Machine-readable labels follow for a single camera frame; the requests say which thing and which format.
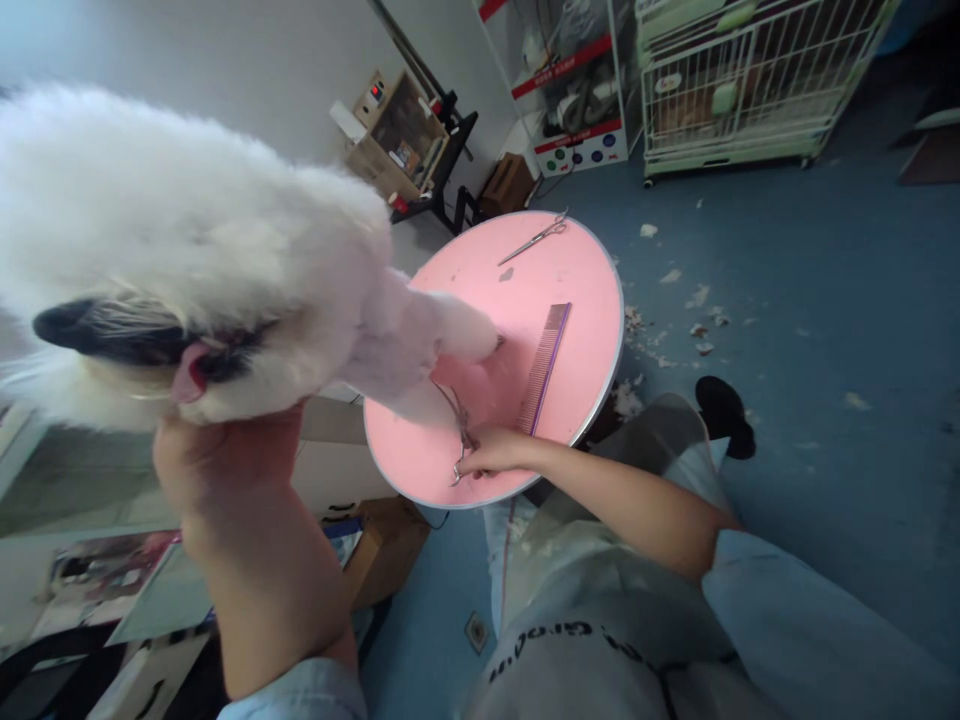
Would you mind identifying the person's right hand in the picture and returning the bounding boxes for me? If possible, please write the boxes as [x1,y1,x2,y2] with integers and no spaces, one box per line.
[457,427,546,480]

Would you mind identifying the cluttered white shelf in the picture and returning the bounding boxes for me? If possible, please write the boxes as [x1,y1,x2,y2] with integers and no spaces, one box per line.
[0,404,226,720]

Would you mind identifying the white fluffy dog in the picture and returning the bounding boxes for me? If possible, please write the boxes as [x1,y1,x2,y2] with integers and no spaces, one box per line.
[0,80,502,435]

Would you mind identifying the round pink grooming table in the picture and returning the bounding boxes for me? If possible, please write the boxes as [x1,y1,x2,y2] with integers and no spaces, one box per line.
[362,209,626,512]

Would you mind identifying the person's left hand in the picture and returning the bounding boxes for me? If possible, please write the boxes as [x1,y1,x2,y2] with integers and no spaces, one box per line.
[152,398,310,526]

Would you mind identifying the purple metal grooming comb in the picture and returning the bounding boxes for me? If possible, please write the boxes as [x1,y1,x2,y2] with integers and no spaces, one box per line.
[520,301,574,437]

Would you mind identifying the black metal table frame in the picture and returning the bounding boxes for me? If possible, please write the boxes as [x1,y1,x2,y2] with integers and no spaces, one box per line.
[388,89,481,237]

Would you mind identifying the white wire pet cage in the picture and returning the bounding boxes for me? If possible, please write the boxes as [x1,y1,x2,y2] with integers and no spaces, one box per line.
[634,0,903,179]

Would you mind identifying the white shelf with red labels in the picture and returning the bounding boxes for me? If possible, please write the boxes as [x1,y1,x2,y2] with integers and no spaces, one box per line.
[476,0,648,178]

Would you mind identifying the brown box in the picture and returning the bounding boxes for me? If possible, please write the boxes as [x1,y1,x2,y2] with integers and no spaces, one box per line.
[478,152,535,220]

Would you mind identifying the wooden box with red display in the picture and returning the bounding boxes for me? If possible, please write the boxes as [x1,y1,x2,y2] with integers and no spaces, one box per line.
[329,69,451,204]

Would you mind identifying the person's legs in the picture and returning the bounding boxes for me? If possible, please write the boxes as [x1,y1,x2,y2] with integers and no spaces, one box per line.
[599,375,758,519]

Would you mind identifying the straight silver grooming scissors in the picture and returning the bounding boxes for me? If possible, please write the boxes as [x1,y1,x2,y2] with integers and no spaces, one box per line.
[497,207,570,267]

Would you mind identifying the person's body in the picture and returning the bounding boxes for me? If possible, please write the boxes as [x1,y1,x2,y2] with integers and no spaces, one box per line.
[463,391,960,720]

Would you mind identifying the scattered white fur clumps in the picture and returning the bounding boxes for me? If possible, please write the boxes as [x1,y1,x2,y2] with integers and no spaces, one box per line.
[613,197,759,421]

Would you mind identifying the curved silver grooming scissors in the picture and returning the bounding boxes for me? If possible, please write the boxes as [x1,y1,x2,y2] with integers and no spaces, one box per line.
[430,380,483,489]

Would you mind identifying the cardboard box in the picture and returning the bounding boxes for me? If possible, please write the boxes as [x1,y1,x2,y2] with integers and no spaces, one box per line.
[343,497,433,610]

